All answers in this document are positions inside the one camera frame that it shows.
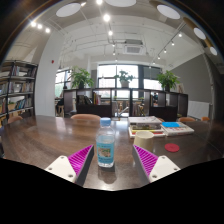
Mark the white red-edged book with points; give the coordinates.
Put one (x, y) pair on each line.
(146, 135)

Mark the flat round red coaster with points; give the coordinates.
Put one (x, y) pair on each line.
(172, 147)

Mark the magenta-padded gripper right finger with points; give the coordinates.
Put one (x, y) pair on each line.
(163, 166)

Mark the grey-white covered book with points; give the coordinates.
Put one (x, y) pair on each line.
(144, 119)

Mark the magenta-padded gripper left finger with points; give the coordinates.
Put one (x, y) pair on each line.
(61, 166)

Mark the red fire alarm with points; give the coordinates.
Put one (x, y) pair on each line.
(52, 61)

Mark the ceiling air conditioner unit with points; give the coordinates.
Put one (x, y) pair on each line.
(133, 49)

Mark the orange chairs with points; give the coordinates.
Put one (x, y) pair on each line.
(85, 117)

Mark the yellow covered book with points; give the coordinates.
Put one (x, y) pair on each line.
(146, 131)

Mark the round white ceiling panels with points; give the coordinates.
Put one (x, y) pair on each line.
(68, 9)

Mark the green plant in white pot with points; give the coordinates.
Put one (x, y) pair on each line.
(124, 78)

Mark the clear blue-capped water bottle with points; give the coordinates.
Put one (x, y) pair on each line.
(105, 150)

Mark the large white picture book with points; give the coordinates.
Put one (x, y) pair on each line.
(181, 129)

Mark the white wall radiator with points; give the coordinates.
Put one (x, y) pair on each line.
(198, 110)

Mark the tall dark bookshelf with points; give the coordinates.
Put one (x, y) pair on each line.
(20, 93)

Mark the low dark shelf unit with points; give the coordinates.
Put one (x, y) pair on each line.
(93, 110)

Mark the dark covered book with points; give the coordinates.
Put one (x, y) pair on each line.
(146, 127)

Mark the potted green plant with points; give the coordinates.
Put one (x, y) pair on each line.
(81, 78)
(167, 80)

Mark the ceiling spotlights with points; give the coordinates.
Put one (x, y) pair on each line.
(106, 17)

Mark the blue booklet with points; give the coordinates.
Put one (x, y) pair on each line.
(170, 124)

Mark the cream ceramic cup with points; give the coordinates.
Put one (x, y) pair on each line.
(143, 139)

